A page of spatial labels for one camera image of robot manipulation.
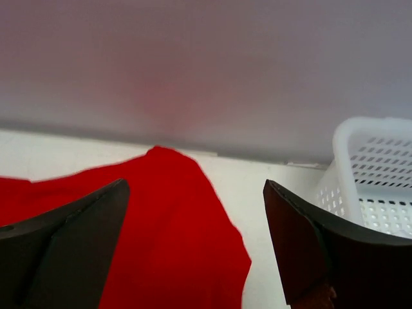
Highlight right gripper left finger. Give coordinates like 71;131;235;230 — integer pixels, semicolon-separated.
1;179;130;308

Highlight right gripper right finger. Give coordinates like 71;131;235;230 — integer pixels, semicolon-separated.
263;180;411;308

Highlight red t shirt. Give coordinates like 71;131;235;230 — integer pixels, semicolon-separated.
1;147;251;308

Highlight white plastic basket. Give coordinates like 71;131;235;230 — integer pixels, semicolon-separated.
312;117;412;238

